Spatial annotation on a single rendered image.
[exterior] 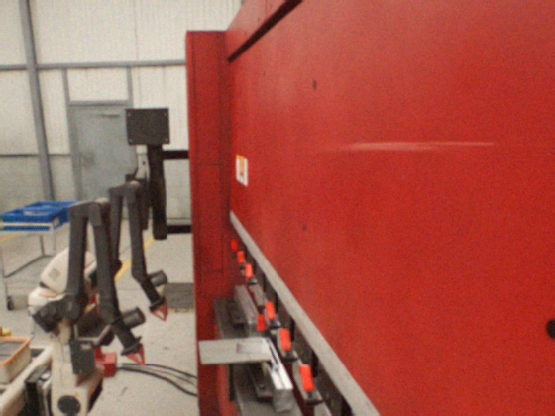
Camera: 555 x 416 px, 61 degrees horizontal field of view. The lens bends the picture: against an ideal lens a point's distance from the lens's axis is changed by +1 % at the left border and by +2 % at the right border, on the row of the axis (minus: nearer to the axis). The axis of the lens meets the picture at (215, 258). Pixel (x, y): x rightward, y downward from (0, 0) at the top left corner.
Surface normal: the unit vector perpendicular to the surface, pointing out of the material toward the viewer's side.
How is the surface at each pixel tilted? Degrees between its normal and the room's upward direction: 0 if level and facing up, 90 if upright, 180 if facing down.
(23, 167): 90
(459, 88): 90
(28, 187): 90
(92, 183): 90
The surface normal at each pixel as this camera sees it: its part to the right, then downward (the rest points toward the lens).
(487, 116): -0.99, 0.05
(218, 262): 0.11, 0.29
